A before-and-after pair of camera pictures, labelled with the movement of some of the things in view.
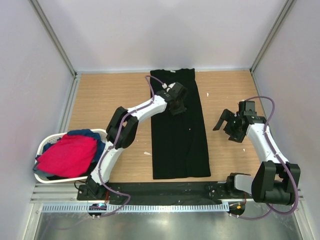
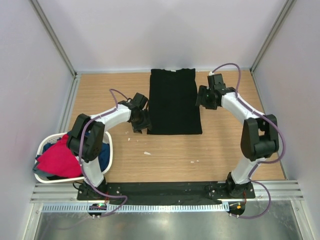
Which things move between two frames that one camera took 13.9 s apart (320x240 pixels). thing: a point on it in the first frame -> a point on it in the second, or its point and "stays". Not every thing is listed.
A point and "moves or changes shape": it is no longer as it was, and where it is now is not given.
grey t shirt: (37, 172) stays
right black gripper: (235, 136) -> (202, 90)
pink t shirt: (72, 156) stays
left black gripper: (181, 110) -> (137, 128)
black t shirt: (179, 146) moves or changes shape
